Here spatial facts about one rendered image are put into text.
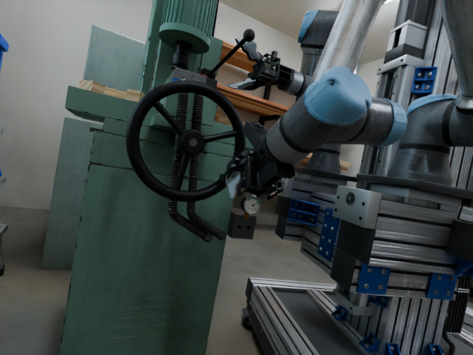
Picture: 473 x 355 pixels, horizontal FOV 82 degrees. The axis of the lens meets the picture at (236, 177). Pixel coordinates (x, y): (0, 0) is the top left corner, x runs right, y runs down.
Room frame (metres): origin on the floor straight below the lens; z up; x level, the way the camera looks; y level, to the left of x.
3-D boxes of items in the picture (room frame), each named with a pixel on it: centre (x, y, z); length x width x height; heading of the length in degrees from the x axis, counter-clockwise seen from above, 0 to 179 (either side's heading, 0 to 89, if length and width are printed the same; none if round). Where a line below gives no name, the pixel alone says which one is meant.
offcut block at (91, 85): (0.81, 0.47, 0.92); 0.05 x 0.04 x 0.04; 162
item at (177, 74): (0.79, 0.17, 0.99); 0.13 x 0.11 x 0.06; 114
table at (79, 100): (0.87, 0.21, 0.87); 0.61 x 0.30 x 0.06; 114
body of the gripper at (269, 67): (0.90, -0.05, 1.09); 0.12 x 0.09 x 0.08; 114
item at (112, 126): (0.91, 0.24, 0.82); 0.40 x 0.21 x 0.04; 114
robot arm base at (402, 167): (0.75, -0.50, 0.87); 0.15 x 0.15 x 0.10
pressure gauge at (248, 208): (0.88, -0.06, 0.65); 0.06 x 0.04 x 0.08; 114
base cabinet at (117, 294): (1.07, 0.32, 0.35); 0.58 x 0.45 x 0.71; 24
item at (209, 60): (1.22, 0.21, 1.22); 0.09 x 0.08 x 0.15; 24
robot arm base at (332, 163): (1.24, -0.38, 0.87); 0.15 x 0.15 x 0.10
